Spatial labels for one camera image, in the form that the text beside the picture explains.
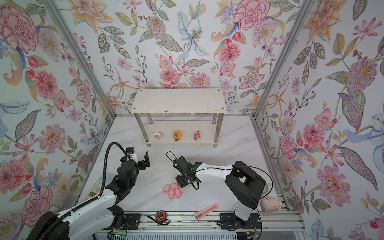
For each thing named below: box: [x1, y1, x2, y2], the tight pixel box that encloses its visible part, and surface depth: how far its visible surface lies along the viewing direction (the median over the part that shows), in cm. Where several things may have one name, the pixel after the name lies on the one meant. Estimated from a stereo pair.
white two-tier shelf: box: [130, 88, 227, 148], surface depth 97 cm
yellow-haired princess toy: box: [173, 130, 183, 141], surface depth 98 cm
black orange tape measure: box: [147, 210, 171, 226], surface depth 75 cm
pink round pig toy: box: [152, 131, 163, 141], surface depth 97 cm
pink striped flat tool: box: [194, 203, 220, 221], surface depth 78 cm
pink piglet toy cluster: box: [162, 183, 182, 200], surface depth 84 cm
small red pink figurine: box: [193, 130, 201, 141], surface depth 98 cm
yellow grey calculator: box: [86, 172, 116, 199], surface depth 86 cm
